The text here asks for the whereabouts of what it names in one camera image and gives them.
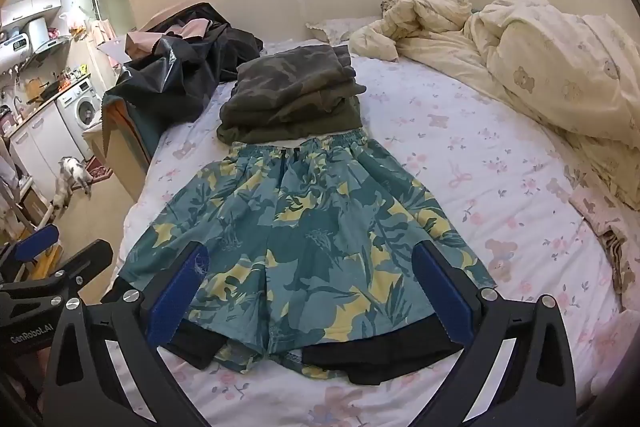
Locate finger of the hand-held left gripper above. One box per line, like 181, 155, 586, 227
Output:
0, 223, 61, 279
47, 239, 114, 297

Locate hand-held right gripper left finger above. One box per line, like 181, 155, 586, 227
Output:
40, 241, 226, 427

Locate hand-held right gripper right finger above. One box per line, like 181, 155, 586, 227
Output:
414, 241, 581, 427

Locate teal floral pants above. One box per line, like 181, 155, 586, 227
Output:
116, 129, 498, 385

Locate folded camouflage pants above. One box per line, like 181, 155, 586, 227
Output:
220, 44, 368, 128

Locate white and grey cat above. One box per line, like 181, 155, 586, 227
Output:
49, 156, 94, 224

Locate red floor rug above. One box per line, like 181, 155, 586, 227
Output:
82, 159, 114, 184

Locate white lower kitchen cabinet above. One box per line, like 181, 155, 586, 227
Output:
9, 107, 72, 204

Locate white kitchen cabinet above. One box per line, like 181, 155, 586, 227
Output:
9, 107, 72, 204
0, 0, 64, 28

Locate beige bedside cabinet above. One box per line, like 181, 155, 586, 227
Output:
102, 107, 151, 204

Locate white washing machine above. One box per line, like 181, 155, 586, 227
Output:
56, 79, 104, 160

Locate white floral bed sheet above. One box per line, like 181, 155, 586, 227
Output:
122, 37, 632, 427

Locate black wok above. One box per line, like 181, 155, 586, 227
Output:
36, 79, 65, 102

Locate white water heater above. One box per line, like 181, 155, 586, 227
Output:
0, 32, 32, 74

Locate range hood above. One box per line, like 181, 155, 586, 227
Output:
24, 36, 72, 68

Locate black jacket pile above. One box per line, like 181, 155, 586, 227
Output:
102, 2, 265, 142

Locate pink cloth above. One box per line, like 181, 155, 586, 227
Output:
125, 19, 213, 64

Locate plastic bag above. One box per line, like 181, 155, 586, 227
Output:
60, 4, 87, 31

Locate white upper kitchen cabinet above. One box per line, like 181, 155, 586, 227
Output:
0, 0, 64, 28

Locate cream bear print quilt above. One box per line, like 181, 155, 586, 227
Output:
349, 0, 640, 210

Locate floral pillow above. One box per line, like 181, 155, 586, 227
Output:
306, 17, 382, 46

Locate white exhaust duct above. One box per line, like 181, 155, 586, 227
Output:
22, 18, 50, 54

